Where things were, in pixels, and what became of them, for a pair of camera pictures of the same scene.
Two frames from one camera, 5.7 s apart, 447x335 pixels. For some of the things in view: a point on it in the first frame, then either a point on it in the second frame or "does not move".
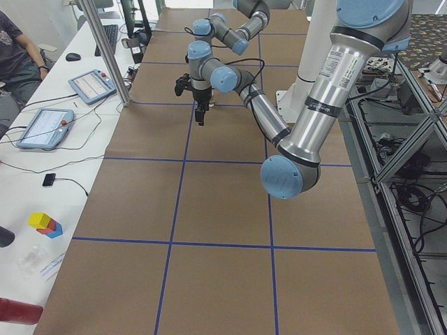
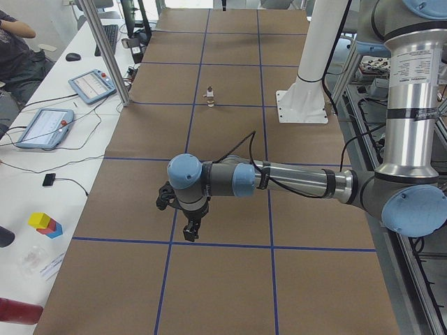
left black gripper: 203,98 to 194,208
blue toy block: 59,231 does not move
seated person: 22,70 does not move
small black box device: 49,179 does not move
